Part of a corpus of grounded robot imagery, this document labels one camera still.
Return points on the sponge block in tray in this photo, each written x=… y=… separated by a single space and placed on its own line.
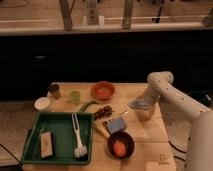
x=46 y=145

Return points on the dark pan with orange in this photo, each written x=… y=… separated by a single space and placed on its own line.
x=120 y=144

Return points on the orange bowl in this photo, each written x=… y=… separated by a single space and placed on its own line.
x=102 y=90

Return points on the green plastic tray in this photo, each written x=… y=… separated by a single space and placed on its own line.
x=64 y=141

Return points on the white dish brush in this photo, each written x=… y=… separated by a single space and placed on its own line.
x=80 y=150

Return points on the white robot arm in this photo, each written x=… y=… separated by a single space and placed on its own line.
x=199 y=156

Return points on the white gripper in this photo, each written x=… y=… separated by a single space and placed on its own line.
x=151 y=96

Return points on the green curved vegetable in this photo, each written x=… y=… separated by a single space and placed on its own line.
x=86 y=105

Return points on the green plastic cup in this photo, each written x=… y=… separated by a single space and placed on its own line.
x=74 y=97

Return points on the white small bowl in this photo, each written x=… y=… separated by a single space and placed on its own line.
x=42 y=104

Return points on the light blue towel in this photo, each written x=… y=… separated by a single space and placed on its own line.
x=138 y=103

